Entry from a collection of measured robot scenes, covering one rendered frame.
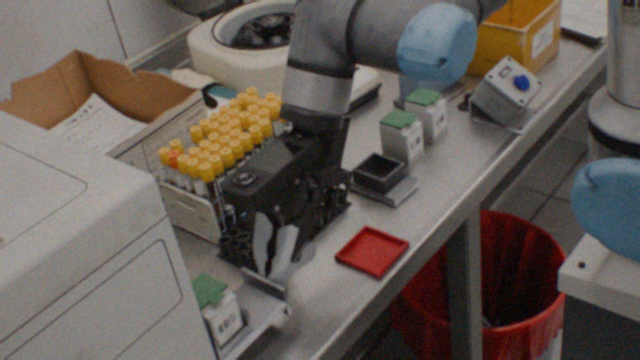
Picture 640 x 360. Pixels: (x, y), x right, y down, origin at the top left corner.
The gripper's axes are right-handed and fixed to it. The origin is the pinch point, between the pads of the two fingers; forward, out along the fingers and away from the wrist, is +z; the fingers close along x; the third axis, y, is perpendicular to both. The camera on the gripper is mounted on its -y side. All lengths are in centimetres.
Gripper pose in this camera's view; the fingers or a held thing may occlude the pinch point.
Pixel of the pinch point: (268, 282)
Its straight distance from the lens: 86.7
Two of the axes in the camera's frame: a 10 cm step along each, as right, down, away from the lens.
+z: -1.9, 9.5, 2.3
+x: -7.8, -2.9, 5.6
